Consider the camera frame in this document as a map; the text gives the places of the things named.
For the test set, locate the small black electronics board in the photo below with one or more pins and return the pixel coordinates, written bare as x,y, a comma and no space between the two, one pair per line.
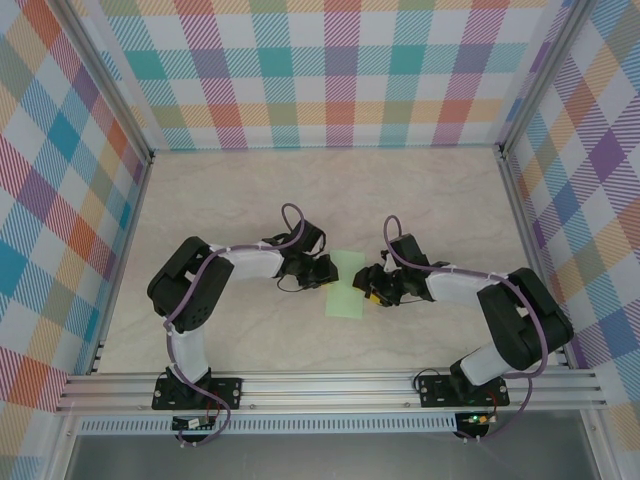
192,424

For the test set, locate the small electronics board with LED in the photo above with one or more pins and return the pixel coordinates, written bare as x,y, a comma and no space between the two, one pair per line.
477,419

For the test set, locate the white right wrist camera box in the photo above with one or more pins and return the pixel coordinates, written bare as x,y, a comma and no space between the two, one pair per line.
388,262

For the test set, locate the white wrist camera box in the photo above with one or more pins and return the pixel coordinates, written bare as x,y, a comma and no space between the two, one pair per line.
323,247
388,262

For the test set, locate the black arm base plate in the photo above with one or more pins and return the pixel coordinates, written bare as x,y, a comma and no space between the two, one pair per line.
425,395
227,392

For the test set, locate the aluminium table edge rail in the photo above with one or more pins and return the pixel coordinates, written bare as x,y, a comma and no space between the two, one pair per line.
531,240
127,240

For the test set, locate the light green paper sheet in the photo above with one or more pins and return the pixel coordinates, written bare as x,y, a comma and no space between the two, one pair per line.
345,300

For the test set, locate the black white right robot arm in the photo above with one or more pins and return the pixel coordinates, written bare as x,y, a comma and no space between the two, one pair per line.
520,320

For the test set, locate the aluminium frame post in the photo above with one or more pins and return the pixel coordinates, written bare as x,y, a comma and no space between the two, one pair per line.
540,75
111,75

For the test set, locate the long aluminium mounting rail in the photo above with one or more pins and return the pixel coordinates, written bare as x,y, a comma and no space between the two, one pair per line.
325,392

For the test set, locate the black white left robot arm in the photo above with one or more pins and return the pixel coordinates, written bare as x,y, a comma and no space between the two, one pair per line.
200,290

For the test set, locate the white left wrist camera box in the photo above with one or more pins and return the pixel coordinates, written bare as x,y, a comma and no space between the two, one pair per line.
323,247

